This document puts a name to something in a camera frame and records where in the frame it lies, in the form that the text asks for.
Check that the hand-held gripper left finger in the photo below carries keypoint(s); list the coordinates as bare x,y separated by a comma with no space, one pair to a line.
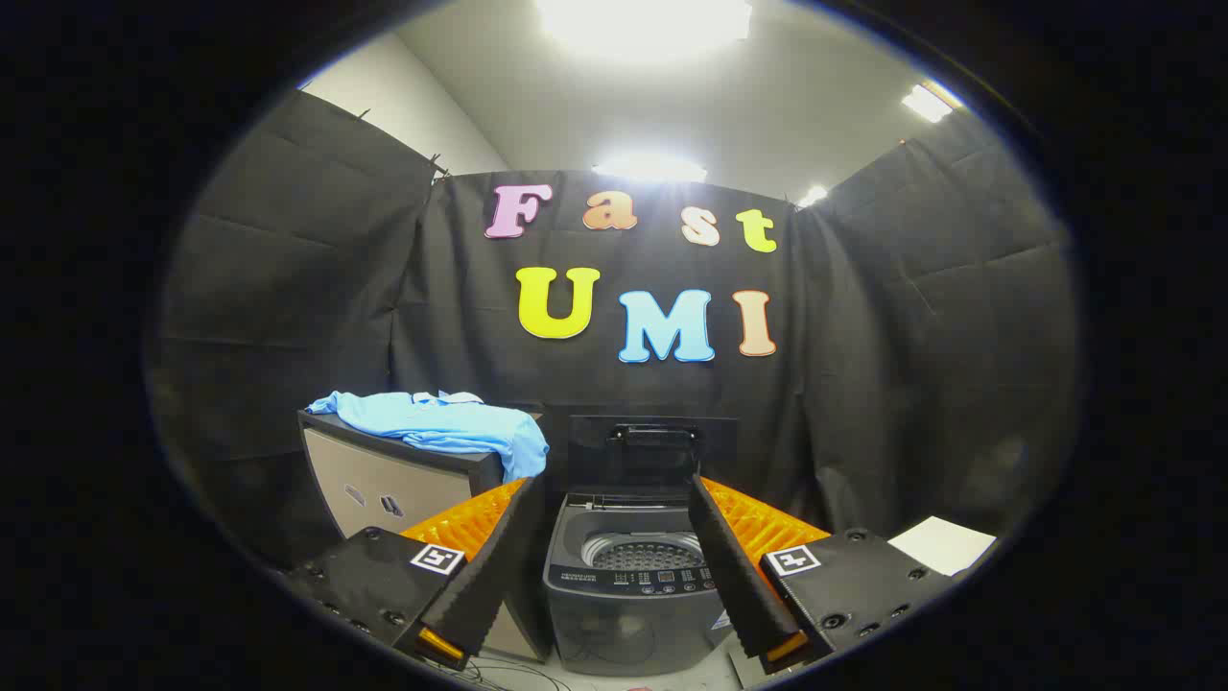
494,566

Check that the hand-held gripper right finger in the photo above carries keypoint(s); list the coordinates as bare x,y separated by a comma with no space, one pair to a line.
734,566

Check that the grey washing machine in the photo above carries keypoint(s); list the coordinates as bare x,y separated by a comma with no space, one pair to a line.
633,581

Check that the dark washing machine lid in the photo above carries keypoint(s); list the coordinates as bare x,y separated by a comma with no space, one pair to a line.
652,461

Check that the light blue polo shirt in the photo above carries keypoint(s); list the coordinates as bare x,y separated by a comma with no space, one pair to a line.
451,422

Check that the white flat sheet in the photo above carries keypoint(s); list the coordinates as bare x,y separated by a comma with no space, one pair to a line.
942,544

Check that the ceiling light panel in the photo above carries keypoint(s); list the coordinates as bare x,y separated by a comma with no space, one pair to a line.
643,24
927,102
813,196
649,169

